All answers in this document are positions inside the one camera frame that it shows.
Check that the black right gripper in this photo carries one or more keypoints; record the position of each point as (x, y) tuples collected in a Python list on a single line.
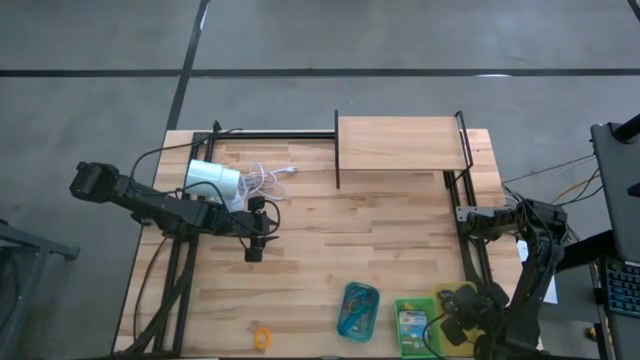
[(472, 310)]

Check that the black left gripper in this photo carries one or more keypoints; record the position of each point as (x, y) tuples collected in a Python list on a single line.
[(250, 225)]

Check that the yellow plastic bin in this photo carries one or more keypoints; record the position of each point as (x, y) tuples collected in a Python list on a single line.
[(440, 287)]

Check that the green yellow crayon box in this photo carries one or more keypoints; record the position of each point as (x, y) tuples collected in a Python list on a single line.
[(414, 330)]

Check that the yellow glue tube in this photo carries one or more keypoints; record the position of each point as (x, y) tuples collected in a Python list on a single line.
[(407, 305)]

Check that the green plastic bin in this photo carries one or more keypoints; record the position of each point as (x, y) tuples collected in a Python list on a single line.
[(400, 340)]

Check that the orange coil wristband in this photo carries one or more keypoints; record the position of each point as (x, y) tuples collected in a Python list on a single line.
[(256, 340)]

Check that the green coil wristband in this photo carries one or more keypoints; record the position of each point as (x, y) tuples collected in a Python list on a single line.
[(356, 314)]

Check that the teal plastic bin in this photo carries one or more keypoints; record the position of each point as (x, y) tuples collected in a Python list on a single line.
[(345, 327)]

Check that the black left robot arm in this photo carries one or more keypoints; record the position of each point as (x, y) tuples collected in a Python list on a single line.
[(150, 205)]

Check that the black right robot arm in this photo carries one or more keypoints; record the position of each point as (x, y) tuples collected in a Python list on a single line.
[(535, 260)]

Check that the black side desk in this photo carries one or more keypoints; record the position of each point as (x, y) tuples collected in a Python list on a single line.
[(617, 190)]

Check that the white paper sheet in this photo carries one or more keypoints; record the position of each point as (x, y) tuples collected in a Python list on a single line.
[(550, 295)]

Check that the black computer keyboard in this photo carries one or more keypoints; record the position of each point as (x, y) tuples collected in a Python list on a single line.
[(624, 287)]

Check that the wooden shelf riser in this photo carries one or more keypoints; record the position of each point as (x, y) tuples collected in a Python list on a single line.
[(400, 142)]

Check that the grey side table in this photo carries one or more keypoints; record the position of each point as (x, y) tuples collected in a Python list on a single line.
[(30, 250)]

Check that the silver mounting bracket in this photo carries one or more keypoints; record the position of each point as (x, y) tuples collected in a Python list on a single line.
[(462, 212)]

